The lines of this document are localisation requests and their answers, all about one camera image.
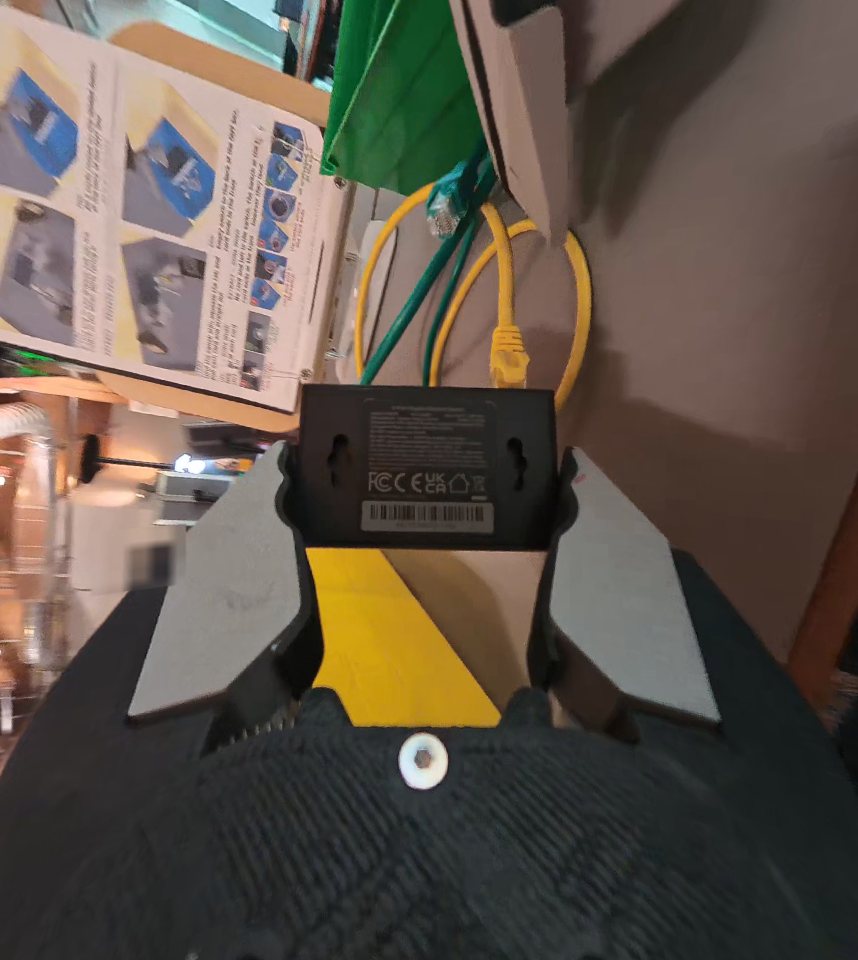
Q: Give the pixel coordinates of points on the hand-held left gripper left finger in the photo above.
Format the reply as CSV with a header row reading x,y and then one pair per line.
x,y
226,600

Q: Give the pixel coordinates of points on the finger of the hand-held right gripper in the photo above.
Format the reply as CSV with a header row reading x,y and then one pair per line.
x,y
609,34
530,127

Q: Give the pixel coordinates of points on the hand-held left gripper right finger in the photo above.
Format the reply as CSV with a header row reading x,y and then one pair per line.
x,y
624,600

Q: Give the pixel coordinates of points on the green plastic bin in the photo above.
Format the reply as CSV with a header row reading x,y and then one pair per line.
x,y
399,97

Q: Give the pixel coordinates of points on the yellow plastic bin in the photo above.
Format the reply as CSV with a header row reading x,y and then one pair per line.
x,y
384,637

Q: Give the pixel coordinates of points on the black network switch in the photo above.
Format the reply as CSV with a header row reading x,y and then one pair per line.
x,y
429,450

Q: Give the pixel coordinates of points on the grey panel on stand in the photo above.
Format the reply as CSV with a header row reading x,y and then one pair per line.
x,y
196,495

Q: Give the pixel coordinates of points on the white stand base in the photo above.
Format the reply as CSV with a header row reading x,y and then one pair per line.
x,y
376,300

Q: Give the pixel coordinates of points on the wooden display board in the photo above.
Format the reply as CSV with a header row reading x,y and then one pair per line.
x,y
248,67

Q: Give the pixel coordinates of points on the printed instruction sheet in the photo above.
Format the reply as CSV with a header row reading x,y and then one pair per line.
x,y
136,225

